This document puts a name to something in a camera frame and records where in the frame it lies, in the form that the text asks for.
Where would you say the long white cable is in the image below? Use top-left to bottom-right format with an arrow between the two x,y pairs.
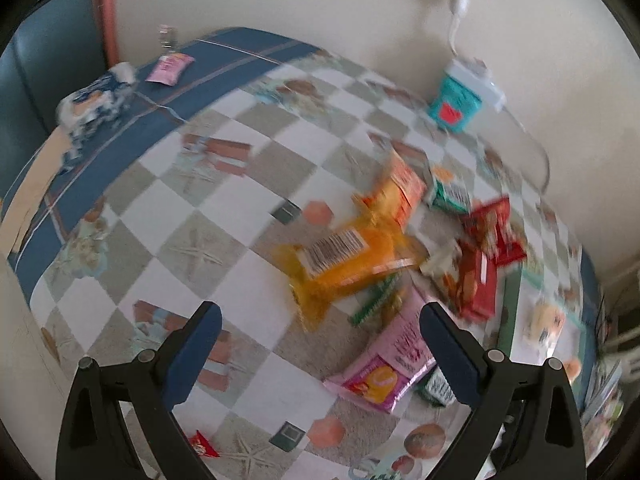
500,104 -> 552,192

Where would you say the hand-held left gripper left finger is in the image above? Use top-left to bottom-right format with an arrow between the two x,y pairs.
56,301 -> 223,480

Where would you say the small red wrapper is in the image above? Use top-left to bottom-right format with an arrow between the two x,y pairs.
187,430 -> 221,460

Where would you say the white power strip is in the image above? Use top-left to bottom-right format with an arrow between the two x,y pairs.
447,57 -> 506,111

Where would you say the red snack packet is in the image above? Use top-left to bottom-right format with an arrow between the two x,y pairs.
445,240 -> 501,321

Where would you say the teal-edged white tray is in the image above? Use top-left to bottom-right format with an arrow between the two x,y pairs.
492,265 -> 591,393

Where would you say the red crimped snack bag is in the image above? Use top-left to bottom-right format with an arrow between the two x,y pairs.
462,197 -> 528,266

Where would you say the blue chair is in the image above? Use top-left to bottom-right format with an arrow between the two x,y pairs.
0,0 -> 118,196

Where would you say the checkered printed tablecloth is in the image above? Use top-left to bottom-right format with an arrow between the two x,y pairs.
0,25 -> 603,480

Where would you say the blue white patterned packet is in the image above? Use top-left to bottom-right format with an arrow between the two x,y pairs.
57,62 -> 138,146

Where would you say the small pink packet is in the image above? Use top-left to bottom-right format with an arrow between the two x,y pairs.
146,54 -> 195,85

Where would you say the short white cable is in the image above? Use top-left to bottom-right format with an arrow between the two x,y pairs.
446,10 -> 466,60

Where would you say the pink pole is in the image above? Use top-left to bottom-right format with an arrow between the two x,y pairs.
90,0 -> 121,68

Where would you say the green striped burger packet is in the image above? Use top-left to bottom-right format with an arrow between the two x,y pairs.
350,275 -> 408,328

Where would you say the orange snack packet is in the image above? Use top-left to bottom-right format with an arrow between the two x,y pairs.
362,150 -> 426,231

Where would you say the teal box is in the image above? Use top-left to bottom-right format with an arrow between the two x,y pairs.
427,67 -> 483,133

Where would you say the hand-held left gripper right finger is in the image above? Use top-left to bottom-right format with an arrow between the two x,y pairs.
419,301 -> 587,480

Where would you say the white chair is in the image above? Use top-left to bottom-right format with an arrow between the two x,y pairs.
600,325 -> 640,363

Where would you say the pink snack packet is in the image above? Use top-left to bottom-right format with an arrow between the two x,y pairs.
324,287 -> 438,413

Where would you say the small green snack packet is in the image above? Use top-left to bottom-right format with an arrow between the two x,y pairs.
417,367 -> 457,407

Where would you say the round bread packet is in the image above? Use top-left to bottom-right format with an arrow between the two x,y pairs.
525,300 -> 567,352

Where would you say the green white snack packet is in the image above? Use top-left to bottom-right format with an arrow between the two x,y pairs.
427,165 -> 473,213

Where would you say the yellow bread packet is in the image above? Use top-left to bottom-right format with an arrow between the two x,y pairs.
277,212 -> 426,331

